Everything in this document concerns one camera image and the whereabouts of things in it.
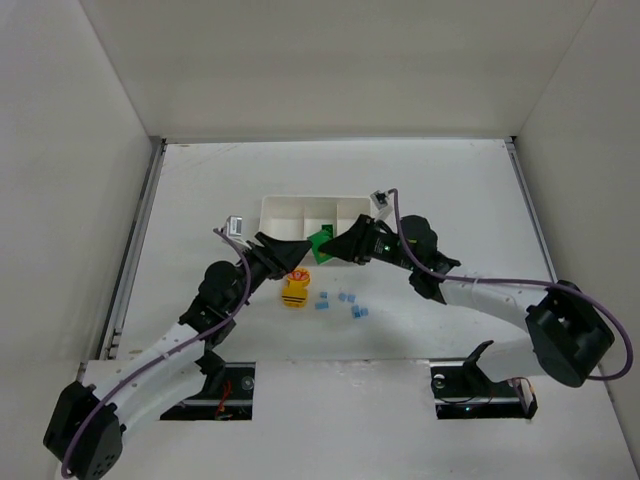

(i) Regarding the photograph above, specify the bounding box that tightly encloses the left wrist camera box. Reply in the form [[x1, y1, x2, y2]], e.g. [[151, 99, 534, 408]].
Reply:
[[224, 215, 244, 238]]

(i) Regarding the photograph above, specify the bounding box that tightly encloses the small green lego brick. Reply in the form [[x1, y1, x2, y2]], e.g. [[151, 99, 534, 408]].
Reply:
[[321, 224, 334, 236]]

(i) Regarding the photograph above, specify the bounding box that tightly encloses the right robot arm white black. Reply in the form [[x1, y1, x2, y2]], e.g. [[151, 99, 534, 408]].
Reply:
[[319, 215, 614, 388]]

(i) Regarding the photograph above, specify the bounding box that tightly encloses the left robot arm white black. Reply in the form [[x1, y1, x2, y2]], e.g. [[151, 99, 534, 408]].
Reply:
[[43, 232, 311, 479]]

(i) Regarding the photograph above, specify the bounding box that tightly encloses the yellow bee lego figure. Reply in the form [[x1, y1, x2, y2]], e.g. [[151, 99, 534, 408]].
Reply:
[[281, 267, 311, 309]]

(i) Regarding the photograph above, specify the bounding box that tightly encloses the left aluminium rail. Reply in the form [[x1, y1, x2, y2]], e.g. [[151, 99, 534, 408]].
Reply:
[[76, 136, 167, 381]]

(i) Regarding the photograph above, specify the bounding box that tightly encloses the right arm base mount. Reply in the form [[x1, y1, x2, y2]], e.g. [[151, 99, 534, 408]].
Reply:
[[430, 340, 538, 420]]

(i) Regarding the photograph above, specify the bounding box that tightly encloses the right aluminium rail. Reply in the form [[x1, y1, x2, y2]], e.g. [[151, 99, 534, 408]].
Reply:
[[504, 136, 558, 280]]

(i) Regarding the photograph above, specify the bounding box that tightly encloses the white divided plastic container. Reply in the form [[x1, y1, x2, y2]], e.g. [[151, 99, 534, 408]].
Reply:
[[259, 195, 373, 265]]

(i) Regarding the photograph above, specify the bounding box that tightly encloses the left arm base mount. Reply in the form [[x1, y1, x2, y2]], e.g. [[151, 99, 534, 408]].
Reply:
[[160, 351, 256, 422]]

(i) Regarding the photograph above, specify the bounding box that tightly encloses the aluminium rail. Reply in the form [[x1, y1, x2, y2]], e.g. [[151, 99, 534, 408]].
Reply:
[[504, 136, 558, 280], [76, 136, 167, 381]]

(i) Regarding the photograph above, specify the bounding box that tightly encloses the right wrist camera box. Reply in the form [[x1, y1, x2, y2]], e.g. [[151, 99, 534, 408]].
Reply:
[[370, 190, 393, 221]]

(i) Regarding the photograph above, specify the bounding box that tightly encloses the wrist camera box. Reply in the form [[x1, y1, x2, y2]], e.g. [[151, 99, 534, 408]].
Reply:
[[224, 215, 244, 238], [370, 190, 393, 221]]

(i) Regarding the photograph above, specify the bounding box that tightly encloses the green lego brick stack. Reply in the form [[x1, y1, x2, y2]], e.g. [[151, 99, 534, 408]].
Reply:
[[306, 229, 335, 265]]

